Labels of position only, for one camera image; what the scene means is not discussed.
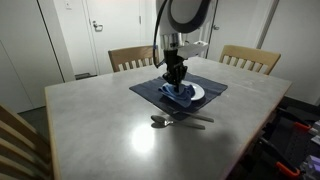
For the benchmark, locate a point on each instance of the light wooden slat-back chair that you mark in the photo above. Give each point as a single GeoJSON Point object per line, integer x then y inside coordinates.
{"type": "Point", "coordinates": [250, 53]}
{"type": "Point", "coordinates": [133, 55]}
{"type": "Point", "coordinates": [20, 146]}

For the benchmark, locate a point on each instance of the silver fork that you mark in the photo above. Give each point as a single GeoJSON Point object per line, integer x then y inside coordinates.
{"type": "Point", "coordinates": [200, 117]}

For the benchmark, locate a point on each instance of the small white light switch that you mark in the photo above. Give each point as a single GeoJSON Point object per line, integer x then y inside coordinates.
{"type": "Point", "coordinates": [68, 4]}

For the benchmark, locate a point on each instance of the aluminium extrusion rail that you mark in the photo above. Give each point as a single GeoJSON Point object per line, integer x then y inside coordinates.
{"type": "Point", "coordinates": [311, 163]}

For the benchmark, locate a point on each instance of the orange and black bar clamp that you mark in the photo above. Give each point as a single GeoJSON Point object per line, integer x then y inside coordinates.
{"type": "Point", "coordinates": [286, 168]}
{"type": "Point", "coordinates": [301, 126]}

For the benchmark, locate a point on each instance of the silver spoon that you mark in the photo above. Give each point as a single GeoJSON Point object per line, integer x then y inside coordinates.
{"type": "Point", "coordinates": [160, 120]}

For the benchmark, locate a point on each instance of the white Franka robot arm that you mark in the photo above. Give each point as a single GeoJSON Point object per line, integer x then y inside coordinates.
{"type": "Point", "coordinates": [186, 10]}

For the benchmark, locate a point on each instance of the white round plate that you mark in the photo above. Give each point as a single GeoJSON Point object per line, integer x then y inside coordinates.
{"type": "Point", "coordinates": [199, 91]}

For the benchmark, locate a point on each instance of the white closet door panel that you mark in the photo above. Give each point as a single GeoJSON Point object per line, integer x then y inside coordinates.
{"type": "Point", "coordinates": [23, 50]}

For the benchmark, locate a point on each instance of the dark blue placemat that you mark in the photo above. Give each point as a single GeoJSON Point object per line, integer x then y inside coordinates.
{"type": "Point", "coordinates": [146, 91]}

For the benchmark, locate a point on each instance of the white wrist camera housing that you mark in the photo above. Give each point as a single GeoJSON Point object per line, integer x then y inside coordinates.
{"type": "Point", "coordinates": [193, 48]}

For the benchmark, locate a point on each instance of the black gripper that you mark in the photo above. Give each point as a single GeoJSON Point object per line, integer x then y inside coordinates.
{"type": "Point", "coordinates": [174, 60]}

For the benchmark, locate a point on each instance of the blue cloth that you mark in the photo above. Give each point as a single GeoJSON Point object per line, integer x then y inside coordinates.
{"type": "Point", "coordinates": [176, 95]}

